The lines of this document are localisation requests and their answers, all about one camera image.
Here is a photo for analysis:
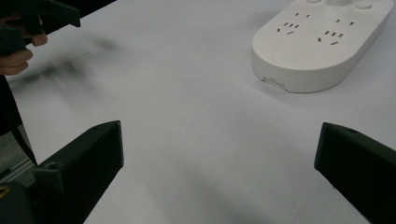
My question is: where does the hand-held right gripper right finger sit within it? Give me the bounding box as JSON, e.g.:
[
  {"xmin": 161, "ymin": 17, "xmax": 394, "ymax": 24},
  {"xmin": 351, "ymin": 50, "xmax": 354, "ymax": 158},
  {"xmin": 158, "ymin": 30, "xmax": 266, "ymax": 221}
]
[{"xmin": 313, "ymin": 121, "xmax": 396, "ymax": 224}]

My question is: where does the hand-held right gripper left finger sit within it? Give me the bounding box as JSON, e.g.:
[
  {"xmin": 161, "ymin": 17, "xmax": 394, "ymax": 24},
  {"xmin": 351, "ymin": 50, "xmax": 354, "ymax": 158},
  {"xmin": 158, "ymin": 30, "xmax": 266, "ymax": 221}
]
[{"xmin": 32, "ymin": 119, "xmax": 125, "ymax": 224}]

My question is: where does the white power strip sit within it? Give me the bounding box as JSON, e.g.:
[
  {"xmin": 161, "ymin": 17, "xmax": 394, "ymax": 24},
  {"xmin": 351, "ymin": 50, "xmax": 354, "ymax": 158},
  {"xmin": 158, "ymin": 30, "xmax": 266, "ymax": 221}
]
[{"xmin": 251, "ymin": 0, "xmax": 395, "ymax": 93}]

